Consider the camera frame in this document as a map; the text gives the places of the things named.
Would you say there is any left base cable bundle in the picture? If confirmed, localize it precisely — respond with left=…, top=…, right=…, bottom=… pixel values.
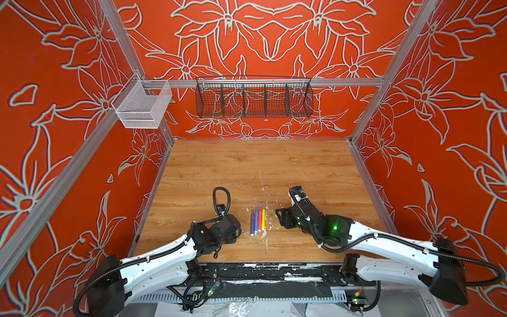
left=164, top=273, right=221, bottom=314

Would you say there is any right base cable connector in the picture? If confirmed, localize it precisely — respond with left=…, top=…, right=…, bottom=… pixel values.
left=346, top=277, right=382, bottom=316

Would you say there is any yellow marker pen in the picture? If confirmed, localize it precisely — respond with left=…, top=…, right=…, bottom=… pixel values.
left=261, top=206, right=266, bottom=231

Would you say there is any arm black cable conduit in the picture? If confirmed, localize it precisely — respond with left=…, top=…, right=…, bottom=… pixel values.
left=73, top=185, right=232, bottom=317
left=288, top=188, right=507, bottom=288

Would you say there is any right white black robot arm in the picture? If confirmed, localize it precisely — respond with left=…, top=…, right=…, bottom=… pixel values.
left=275, top=198, right=469, bottom=306

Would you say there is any white wire mesh basket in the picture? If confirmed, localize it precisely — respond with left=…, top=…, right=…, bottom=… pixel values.
left=112, top=73, right=173, bottom=129

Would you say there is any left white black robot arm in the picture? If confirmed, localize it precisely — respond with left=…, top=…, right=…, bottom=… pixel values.
left=73, top=215, right=242, bottom=316

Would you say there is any black wire mesh basket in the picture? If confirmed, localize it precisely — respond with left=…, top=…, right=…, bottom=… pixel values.
left=195, top=75, right=314, bottom=119

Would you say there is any blue marker pen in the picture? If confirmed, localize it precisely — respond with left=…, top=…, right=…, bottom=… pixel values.
left=254, top=209, right=261, bottom=235

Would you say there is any white slotted cable duct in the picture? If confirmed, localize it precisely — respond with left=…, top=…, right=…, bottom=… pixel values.
left=132, top=289, right=347, bottom=304

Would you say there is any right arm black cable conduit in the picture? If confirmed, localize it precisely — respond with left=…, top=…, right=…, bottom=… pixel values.
left=288, top=188, right=507, bottom=288

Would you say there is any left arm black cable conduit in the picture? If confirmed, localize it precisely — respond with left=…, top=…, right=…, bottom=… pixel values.
left=73, top=185, right=232, bottom=317

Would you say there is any purple marker pen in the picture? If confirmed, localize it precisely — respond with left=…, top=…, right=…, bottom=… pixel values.
left=250, top=210, right=257, bottom=236

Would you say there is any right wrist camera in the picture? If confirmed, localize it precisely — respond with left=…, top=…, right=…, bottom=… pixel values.
left=288, top=186, right=307, bottom=204

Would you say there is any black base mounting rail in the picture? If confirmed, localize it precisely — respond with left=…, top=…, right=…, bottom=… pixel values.
left=199, top=262, right=376, bottom=287

